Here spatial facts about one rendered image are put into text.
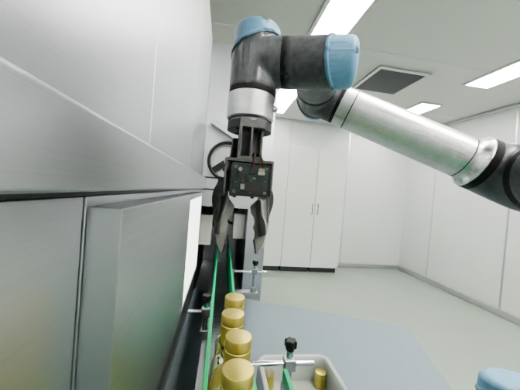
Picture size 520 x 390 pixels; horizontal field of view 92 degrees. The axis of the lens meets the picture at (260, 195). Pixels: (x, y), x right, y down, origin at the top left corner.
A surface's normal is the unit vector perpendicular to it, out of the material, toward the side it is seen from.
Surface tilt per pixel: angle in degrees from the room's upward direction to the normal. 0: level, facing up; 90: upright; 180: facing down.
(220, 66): 90
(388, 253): 90
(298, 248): 90
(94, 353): 90
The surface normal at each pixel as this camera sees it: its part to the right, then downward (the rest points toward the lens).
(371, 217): 0.14, 0.03
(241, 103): -0.30, 0.00
